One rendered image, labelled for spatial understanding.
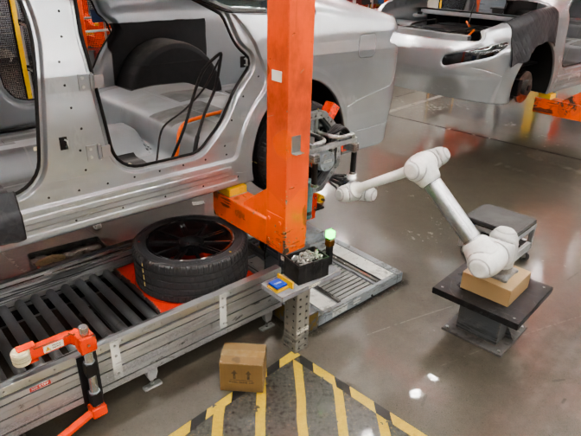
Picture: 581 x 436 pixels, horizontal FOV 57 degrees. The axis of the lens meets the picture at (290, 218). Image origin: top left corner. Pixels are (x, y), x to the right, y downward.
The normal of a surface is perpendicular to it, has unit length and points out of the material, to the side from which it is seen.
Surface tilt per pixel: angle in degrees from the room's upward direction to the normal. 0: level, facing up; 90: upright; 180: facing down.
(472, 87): 106
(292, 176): 90
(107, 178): 92
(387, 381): 0
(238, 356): 0
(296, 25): 90
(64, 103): 88
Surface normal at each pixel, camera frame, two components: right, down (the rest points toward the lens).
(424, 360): 0.02, -0.90
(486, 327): -0.69, 0.30
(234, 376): -0.07, 0.44
